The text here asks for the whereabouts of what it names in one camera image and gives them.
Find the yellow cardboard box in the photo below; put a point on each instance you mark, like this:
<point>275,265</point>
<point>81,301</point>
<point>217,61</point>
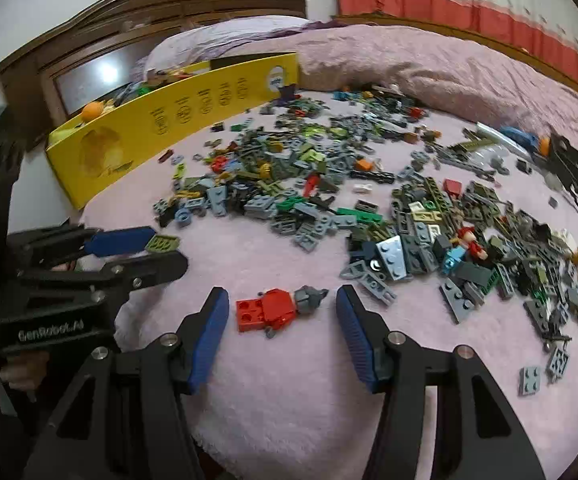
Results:
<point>169,110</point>

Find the heap of toys in box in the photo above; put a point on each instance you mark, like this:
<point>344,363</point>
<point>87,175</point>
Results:
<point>139,89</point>

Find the red minifigure with grey head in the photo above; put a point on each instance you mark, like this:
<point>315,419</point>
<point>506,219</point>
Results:
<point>276,307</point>

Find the lilac pillow with purple frill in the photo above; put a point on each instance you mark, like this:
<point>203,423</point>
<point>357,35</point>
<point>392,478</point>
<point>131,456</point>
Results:
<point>219,35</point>

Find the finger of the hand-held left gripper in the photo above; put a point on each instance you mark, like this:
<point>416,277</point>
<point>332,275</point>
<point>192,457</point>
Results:
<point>154,266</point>
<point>119,242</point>

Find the blue curved piece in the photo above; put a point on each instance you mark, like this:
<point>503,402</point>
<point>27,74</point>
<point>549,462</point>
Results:
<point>519,135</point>

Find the red-haired minifigure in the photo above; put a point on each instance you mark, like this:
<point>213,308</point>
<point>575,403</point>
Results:
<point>471,245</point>

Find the pink plush blanket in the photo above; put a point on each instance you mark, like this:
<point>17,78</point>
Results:
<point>279,400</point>

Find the person's left hand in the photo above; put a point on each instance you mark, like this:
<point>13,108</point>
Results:
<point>21,367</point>

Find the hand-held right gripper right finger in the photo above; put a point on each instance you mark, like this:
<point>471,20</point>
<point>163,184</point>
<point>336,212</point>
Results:
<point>356,340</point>

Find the small orange ball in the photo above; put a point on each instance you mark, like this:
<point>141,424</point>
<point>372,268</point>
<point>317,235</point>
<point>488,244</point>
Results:
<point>545,146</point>

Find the olive green plate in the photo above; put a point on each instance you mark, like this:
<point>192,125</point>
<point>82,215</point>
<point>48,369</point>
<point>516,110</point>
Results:
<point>165,245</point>

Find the grey square plate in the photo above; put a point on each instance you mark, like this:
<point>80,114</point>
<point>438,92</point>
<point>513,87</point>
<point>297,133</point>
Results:
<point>558,364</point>
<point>530,381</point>

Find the red brick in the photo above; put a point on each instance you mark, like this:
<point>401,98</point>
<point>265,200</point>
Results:
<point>452,187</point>

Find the long black brick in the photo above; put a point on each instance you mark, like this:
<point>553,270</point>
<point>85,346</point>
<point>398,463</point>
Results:
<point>376,177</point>

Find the pile of loose toy bricks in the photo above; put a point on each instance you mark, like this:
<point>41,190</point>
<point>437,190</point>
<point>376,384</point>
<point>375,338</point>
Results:
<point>319,200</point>

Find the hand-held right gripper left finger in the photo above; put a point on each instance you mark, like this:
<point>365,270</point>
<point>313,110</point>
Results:
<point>209,340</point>

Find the dark wooden headboard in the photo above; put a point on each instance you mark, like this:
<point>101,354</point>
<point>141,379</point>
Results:
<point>119,15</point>

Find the purple wing piece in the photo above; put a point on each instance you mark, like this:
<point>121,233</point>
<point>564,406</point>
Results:
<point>289,93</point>

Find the large grey wedge plate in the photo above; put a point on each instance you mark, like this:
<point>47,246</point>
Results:
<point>461,300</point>

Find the white tube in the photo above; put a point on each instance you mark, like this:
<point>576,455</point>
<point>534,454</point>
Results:
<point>494,132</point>

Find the pink floral quilt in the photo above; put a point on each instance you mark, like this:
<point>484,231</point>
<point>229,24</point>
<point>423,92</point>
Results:
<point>419,60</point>

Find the large orange ball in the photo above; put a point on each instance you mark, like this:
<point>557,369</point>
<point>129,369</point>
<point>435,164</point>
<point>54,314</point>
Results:
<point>92,111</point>

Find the silver wedge plate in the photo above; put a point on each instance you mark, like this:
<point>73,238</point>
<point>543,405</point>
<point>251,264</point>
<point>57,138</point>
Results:
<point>394,257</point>

